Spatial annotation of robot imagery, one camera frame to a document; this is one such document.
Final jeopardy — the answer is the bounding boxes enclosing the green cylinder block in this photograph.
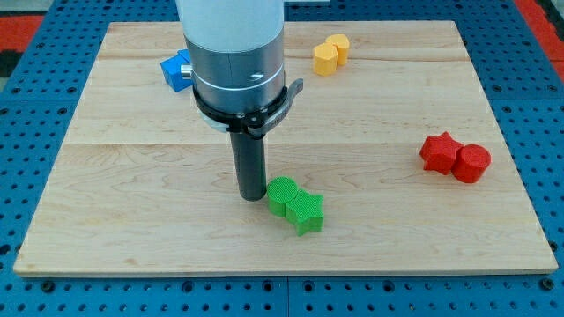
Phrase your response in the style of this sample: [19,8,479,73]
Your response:
[267,176,299,217]

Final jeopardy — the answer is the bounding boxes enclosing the red star block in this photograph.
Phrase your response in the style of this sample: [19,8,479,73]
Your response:
[419,131,464,175]

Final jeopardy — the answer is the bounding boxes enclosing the black clamp ring with lever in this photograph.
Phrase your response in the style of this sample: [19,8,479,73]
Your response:
[191,77,305,141]

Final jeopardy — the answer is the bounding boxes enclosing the light wooden board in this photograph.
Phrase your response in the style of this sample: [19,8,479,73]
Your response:
[14,21,558,277]

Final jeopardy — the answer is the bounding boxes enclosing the red cylinder block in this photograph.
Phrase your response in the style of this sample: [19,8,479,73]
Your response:
[451,144,492,183]

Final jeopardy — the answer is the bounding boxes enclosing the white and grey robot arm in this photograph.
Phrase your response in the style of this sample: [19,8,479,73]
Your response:
[175,0,285,114]

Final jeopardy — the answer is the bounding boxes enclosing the yellow hexagon block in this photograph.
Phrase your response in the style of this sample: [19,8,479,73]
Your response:
[313,43,338,77]

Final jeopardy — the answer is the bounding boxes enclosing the blue cube block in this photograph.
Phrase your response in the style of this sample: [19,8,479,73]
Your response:
[160,49,193,92]

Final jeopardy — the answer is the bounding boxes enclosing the yellow heart block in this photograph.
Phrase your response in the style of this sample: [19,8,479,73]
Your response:
[325,33,350,66]

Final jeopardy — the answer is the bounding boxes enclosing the green star block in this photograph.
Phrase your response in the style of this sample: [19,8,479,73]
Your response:
[285,189,324,236]

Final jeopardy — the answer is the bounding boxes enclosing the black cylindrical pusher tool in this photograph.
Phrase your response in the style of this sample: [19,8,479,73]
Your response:
[230,133,266,202]

